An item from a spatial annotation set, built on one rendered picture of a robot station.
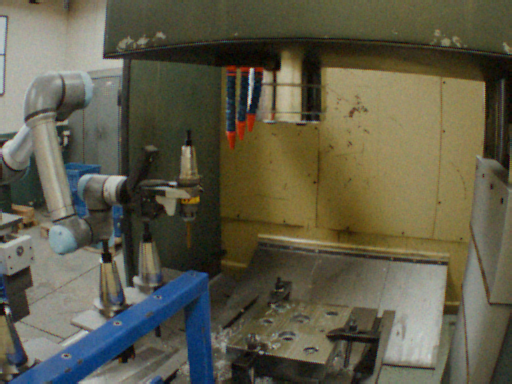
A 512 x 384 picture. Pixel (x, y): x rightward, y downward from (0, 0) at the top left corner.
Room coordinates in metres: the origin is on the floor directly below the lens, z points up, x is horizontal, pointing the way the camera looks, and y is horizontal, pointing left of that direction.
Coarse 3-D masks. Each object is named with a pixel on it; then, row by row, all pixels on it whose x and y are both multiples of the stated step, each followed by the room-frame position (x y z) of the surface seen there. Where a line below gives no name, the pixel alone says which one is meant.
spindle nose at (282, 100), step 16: (288, 64) 0.83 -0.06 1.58; (304, 64) 0.84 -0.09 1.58; (320, 64) 0.86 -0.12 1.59; (272, 80) 0.84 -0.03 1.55; (288, 80) 0.83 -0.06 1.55; (304, 80) 0.84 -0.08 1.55; (320, 80) 0.86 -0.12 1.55; (272, 96) 0.84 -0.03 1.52; (288, 96) 0.83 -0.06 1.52; (304, 96) 0.84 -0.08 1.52; (320, 96) 0.86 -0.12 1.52; (272, 112) 0.84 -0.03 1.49; (288, 112) 0.83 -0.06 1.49; (304, 112) 0.84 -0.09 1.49; (320, 112) 0.86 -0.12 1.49
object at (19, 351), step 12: (0, 324) 0.37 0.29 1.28; (12, 324) 0.38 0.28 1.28; (0, 336) 0.36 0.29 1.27; (12, 336) 0.37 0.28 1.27; (0, 348) 0.36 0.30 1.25; (12, 348) 0.37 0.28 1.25; (24, 348) 0.39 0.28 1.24; (0, 360) 0.36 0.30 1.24; (12, 360) 0.36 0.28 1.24; (24, 360) 0.38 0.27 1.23
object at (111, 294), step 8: (104, 264) 0.57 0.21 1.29; (112, 264) 0.58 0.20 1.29; (104, 272) 0.57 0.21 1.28; (112, 272) 0.57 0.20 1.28; (104, 280) 0.57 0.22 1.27; (112, 280) 0.57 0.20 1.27; (120, 280) 0.59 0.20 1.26; (104, 288) 0.57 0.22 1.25; (112, 288) 0.57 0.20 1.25; (120, 288) 0.58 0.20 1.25; (104, 296) 0.57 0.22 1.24; (112, 296) 0.57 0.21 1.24; (120, 296) 0.57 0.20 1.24; (104, 304) 0.56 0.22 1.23; (112, 304) 0.56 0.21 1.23; (120, 304) 0.57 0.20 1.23
